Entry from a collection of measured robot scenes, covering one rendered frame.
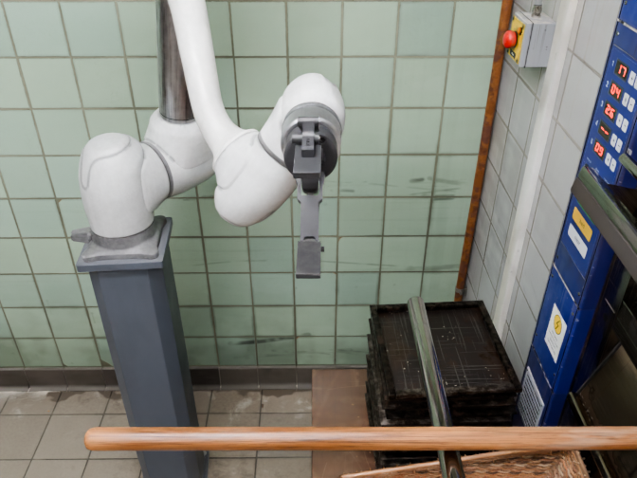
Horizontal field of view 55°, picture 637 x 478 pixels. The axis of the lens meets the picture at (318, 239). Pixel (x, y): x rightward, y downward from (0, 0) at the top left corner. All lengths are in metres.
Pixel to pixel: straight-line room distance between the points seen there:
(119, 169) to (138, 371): 0.61
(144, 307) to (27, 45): 0.82
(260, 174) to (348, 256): 1.18
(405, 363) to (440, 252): 0.85
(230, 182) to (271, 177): 0.07
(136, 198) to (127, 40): 0.55
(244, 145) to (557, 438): 0.63
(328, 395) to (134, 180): 0.77
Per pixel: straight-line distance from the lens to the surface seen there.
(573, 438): 0.90
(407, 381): 1.34
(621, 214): 0.90
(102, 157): 1.46
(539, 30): 1.51
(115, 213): 1.49
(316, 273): 0.73
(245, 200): 1.01
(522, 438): 0.88
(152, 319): 1.65
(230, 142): 1.02
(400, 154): 1.94
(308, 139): 0.71
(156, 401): 1.87
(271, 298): 2.24
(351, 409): 1.69
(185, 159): 1.54
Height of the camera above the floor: 1.87
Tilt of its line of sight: 34 degrees down
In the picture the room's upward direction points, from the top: straight up
